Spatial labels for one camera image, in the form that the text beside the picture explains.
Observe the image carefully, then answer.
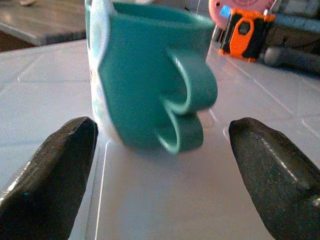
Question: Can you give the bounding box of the pink round object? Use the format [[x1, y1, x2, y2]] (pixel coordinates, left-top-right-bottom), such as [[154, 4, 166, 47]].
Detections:
[[208, 0, 276, 30]]

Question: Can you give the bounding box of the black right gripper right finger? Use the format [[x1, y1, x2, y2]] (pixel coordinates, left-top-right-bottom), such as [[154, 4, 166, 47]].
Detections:
[[228, 116, 320, 240]]

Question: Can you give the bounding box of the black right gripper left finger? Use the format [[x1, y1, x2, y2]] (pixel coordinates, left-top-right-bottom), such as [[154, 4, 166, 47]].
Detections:
[[0, 116, 99, 240]]

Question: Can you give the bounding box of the teal mug with white rabbit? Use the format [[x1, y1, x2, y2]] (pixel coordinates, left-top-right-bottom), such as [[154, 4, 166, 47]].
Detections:
[[84, 0, 219, 155]]

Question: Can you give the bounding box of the orange and black device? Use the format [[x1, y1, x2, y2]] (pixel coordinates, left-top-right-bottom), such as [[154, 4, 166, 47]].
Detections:
[[218, 4, 277, 63]]

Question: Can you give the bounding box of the white plastic storage box lid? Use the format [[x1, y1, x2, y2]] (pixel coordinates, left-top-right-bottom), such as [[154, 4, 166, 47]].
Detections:
[[0, 38, 320, 240]]

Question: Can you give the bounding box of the dark grey cylindrical object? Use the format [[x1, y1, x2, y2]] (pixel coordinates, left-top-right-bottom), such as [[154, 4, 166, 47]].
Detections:
[[259, 46, 320, 76]]

